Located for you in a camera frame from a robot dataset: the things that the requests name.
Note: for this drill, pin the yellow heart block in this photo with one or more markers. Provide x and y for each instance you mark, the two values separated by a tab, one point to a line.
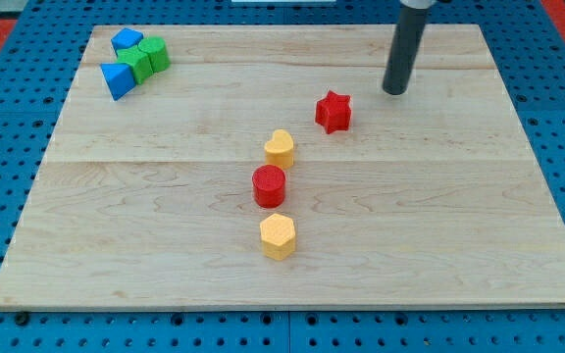
279	149

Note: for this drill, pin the green cylinder block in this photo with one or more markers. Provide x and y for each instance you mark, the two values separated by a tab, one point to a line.
156	50

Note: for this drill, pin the yellow hexagon block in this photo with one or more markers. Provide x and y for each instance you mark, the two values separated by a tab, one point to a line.
278	236

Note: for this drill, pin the green star block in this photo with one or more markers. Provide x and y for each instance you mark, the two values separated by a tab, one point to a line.
138	62

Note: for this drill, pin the blue cube block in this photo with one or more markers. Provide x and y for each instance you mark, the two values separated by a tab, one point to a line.
126	38

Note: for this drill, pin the blue triangle block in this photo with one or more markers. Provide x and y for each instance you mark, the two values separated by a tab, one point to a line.
119	79

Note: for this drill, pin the red cylinder block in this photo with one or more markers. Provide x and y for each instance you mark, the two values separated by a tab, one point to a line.
268	186

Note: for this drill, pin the light wooden board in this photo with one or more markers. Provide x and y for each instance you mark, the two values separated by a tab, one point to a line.
432	200

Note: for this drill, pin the red star block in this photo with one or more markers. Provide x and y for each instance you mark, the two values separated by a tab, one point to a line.
333	112

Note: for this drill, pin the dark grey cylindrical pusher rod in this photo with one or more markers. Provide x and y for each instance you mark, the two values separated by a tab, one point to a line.
404	49

